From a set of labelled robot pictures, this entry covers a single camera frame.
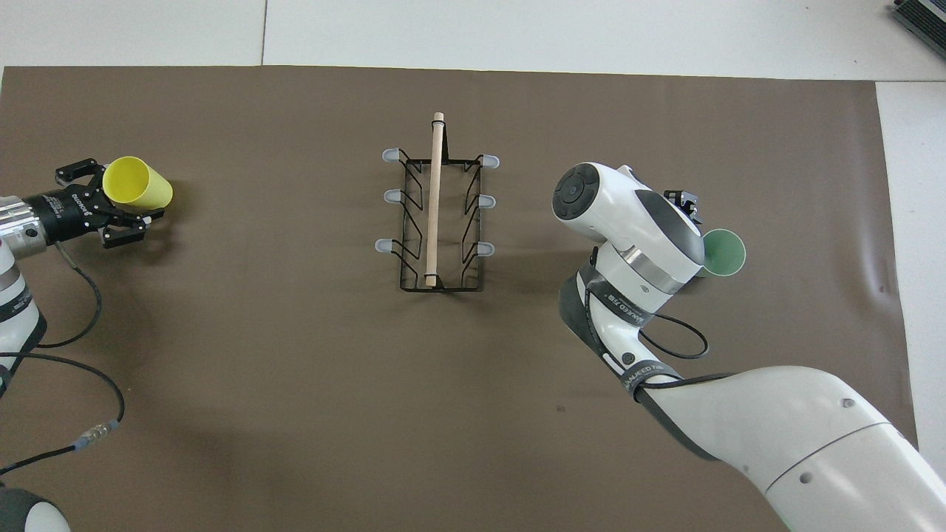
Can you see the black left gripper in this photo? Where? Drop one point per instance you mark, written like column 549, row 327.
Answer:
column 70, row 210

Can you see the yellow plastic cup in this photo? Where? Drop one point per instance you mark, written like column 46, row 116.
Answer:
column 137, row 183

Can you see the green plastic cup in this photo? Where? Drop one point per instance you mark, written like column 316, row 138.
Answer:
column 726, row 253

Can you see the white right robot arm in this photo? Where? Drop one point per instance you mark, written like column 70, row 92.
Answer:
column 776, row 421

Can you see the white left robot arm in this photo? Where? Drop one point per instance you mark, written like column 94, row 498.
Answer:
column 15, row 295

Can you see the brown table mat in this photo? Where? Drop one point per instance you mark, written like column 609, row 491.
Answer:
column 222, row 369

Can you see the grey ribbed device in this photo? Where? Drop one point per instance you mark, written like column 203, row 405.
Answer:
column 924, row 22

